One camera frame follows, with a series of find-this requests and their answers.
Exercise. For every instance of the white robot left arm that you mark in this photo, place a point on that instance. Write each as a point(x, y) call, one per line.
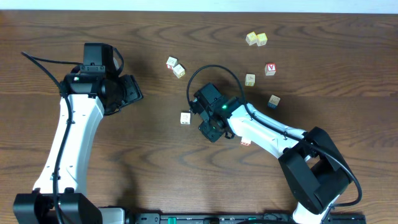
point(59, 194)

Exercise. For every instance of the red number three block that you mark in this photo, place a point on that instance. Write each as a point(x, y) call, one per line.
point(171, 63)

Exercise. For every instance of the yellow letter block right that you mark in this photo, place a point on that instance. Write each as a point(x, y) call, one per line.
point(261, 39)

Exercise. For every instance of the yellow letter block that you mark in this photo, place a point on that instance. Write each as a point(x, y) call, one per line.
point(251, 38)
point(261, 39)

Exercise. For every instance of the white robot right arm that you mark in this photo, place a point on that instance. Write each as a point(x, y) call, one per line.
point(315, 170)

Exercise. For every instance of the yellow letter block left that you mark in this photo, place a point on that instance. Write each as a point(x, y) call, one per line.
point(251, 38)

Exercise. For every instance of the green edged wooden block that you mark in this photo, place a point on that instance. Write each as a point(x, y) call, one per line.
point(185, 118)

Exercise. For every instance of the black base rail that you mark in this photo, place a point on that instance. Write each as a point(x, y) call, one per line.
point(217, 218)

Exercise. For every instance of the blue edged picture block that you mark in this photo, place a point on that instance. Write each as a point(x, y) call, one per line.
point(273, 101)

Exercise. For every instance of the red letter V block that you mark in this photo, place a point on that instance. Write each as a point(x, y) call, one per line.
point(270, 69)

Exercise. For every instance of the red edged wooden block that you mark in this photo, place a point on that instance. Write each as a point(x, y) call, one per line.
point(245, 141)

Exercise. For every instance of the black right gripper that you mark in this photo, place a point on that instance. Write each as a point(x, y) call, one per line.
point(212, 135)

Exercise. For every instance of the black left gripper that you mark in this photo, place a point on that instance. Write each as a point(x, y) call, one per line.
point(132, 88)

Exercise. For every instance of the yellow picture block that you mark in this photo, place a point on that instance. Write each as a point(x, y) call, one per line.
point(250, 79)

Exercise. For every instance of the umbrella picture block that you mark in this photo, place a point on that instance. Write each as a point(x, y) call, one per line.
point(178, 71)

